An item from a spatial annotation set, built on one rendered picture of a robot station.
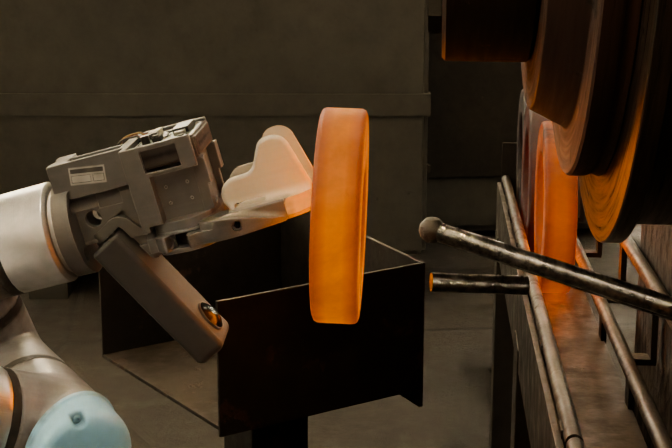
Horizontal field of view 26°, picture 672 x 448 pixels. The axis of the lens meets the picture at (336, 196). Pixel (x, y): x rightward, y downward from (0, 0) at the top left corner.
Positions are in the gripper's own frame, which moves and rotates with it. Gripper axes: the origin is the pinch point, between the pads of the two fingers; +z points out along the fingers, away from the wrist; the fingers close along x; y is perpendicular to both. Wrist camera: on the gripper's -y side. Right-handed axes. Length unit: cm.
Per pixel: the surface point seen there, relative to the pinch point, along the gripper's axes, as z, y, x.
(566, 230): 15.4, -18.8, 42.9
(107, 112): -75, -15, 213
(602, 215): 16.6, 1.1, -27.5
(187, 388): -21.2, -18.8, 21.1
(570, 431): 11.9, -17.1, -11.3
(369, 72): -16, -22, 217
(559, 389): 11.7, -17.7, -2.1
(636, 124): 18.5, 7.7, -38.8
